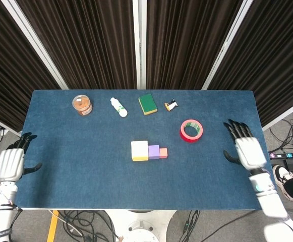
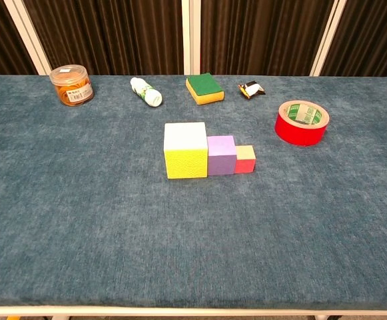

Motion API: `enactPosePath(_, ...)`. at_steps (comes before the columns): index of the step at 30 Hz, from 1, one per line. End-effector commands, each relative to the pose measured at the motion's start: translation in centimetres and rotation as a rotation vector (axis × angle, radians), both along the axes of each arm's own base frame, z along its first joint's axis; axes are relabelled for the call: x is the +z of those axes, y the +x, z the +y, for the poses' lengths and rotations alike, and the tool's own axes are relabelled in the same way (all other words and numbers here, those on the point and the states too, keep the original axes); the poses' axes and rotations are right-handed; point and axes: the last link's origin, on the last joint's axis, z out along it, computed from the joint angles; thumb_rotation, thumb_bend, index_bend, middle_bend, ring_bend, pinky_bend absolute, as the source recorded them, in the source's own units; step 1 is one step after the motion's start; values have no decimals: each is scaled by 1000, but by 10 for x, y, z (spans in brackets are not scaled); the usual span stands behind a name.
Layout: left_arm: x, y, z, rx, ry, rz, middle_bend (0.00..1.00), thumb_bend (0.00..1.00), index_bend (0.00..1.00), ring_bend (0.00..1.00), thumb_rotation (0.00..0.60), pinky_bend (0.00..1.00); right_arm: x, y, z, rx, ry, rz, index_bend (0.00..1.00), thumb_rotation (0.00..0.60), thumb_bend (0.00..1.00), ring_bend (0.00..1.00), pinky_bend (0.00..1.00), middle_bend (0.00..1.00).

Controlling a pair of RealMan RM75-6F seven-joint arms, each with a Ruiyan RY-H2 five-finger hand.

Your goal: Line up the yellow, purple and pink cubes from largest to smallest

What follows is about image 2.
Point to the large yellow foam cube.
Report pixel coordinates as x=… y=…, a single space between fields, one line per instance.
x=184 y=160

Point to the medium purple foam cube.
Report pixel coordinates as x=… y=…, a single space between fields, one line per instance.
x=221 y=160

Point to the small red foam cube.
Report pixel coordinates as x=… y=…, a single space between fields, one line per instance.
x=244 y=165

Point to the blue felt table cloth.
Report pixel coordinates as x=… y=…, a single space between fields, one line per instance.
x=193 y=233

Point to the green and yellow sponge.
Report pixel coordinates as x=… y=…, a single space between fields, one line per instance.
x=203 y=85

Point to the white plastic bottle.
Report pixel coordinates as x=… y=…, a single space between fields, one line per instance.
x=146 y=92

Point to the red tape roll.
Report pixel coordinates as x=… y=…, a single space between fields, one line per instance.
x=296 y=135

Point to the clear jar of rubber bands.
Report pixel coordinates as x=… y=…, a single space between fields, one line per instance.
x=71 y=88

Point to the yellow floor tape strip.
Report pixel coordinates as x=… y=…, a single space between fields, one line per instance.
x=13 y=318

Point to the white table frame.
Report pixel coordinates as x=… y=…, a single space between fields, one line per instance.
x=193 y=312

